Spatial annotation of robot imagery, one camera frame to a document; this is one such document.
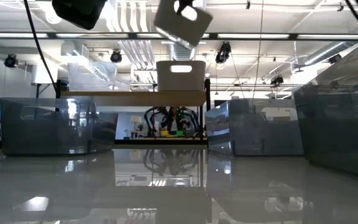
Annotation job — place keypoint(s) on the person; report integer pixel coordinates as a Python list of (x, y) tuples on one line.
[(174, 123)]

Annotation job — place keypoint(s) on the yellow bin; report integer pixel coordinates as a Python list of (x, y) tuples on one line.
[(164, 133)]

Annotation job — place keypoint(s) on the clear plastic basket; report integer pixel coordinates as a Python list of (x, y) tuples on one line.
[(82, 77)]

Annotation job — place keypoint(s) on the black overhead rail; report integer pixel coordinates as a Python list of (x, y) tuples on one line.
[(211, 35)]

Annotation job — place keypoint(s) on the grey plastic basket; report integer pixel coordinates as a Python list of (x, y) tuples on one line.
[(197, 25), (166, 81)]

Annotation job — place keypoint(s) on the silver corrugated duct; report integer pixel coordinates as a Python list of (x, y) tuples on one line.
[(182, 53)]

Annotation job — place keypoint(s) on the black hanging spotlight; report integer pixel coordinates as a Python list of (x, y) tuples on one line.
[(277, 81), (223, 53), (11, 61), (116, 56), (335, 58)]

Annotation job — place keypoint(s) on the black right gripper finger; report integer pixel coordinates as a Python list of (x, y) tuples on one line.
[(183, 3)]

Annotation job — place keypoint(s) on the green bin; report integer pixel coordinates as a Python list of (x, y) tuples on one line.
[(179, 133)]

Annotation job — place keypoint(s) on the dark translucent plastic basket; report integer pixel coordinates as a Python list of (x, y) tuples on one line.
[(259, 137), (42, 133), (337, 133)]

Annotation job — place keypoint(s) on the black background robot arm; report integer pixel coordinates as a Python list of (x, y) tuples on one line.
[(193, 119), (151, 119)]

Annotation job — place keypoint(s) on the long silver air duct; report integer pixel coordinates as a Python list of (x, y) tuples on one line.
[(331, 51)]

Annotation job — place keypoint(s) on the wooden shelf with black legs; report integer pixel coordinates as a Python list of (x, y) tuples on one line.
[(135, 98)]

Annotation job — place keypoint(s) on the black aluminium table frame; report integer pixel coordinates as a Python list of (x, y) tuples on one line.
[(160, 141)]

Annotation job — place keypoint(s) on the white table lamp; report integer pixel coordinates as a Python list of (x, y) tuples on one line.
[(135, 119)]

